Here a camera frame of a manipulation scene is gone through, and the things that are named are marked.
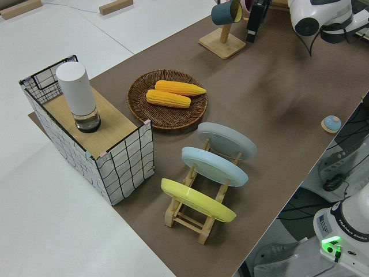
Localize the wooden mug tree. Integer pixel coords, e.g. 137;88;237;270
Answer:
198;20;247;61

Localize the brown table mat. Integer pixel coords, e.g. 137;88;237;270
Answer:
28;11;369;277

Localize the round wicker basket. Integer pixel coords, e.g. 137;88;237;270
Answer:
126;69;209;133

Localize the black wire grid box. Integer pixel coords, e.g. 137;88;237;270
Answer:
18;54;156;207

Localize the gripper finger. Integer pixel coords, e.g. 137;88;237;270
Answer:
245;0;273;44

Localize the yellow corn cob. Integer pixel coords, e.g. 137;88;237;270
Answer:
145;88;192;109
154;80;208;97

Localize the light blue plate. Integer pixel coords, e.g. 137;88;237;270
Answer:
180;146;250;189

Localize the wooden plate rack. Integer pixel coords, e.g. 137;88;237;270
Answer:
164;137;243;246

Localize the dark blue mug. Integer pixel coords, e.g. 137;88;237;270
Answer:
210;0;244;27

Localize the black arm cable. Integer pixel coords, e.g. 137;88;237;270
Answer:
299;25;326;58

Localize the yellow plate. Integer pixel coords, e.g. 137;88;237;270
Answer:
160;177;238;223

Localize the grey plate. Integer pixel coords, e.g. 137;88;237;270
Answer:
197;121;258;162

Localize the white cylinder dispenser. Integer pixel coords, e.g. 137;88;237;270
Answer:
55;62;102;134

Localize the wooden block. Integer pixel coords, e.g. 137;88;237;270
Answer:
99;0;134;16
0;0;43;21

